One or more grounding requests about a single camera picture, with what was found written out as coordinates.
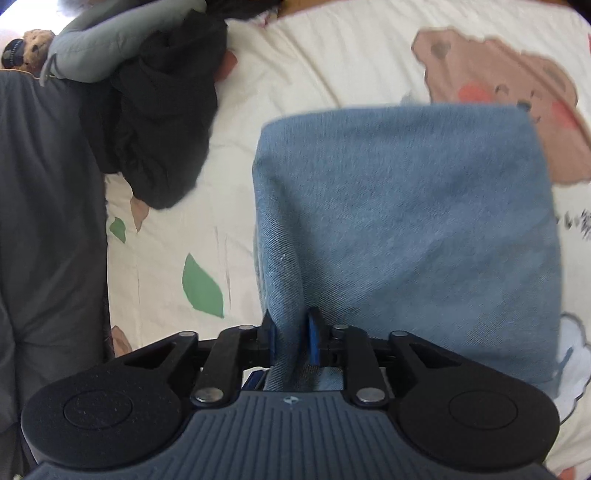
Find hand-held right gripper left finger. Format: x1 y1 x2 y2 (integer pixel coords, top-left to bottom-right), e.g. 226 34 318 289
122 308 278 407

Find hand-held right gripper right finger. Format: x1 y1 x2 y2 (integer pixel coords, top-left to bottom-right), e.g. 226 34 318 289
307 307 462 407

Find light blue jeans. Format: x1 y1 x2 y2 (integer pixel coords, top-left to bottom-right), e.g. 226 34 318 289
252 104 564 398

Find black clothes pile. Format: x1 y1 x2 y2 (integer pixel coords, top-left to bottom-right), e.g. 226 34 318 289
78 9 229 210

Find dark grey quilt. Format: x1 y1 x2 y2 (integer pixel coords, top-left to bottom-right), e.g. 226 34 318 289
0 69 114 476

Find bear printed bed sheet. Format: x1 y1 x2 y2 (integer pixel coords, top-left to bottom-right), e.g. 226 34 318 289
104 0 591 476

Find grey-green long pillow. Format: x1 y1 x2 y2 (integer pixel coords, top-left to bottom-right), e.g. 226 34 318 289
39 0 208 86

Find brown teddy bear toy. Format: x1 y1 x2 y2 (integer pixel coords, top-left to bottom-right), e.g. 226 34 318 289
0 28 56 72

